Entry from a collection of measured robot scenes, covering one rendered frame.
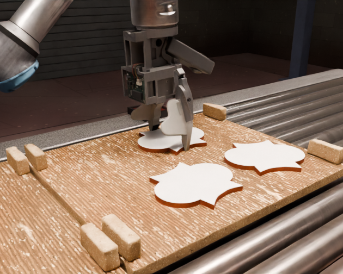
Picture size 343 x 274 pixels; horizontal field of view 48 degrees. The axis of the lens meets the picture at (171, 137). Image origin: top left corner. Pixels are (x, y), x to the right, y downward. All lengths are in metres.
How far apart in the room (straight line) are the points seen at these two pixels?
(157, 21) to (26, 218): 0.33
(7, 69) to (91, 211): 0.56
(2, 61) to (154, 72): 0.47
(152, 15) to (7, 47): 0.47
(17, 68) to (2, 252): 0.60
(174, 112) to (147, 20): 0.15
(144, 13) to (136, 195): 0.27
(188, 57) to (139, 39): 0.10
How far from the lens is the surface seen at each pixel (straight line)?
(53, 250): 0.46
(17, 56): 1.00
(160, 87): 0.63
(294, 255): 0.48
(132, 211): 0.51
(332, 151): 0.68
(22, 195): 0.58
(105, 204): 0.53
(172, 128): 0.64
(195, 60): 0.68
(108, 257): 0.41
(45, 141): 0.81
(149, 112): 0.73
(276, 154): 0.67
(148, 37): 0.62
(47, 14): 1.02
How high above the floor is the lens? 1.21
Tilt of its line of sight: 22 degrees down
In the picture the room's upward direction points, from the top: straight up
